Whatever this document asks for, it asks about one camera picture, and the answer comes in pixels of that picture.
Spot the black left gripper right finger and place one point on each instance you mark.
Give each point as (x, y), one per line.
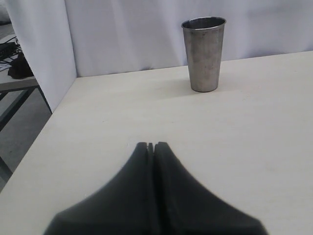
(186, 207)

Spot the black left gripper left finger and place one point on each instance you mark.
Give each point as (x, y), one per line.
(126, 205)

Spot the stainless steel cup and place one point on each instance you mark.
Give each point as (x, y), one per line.
(203, 39)

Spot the dark clutter on side table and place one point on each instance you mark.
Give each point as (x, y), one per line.
(13, 59)

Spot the dark side table frame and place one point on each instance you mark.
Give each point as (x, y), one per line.
(26, 91)

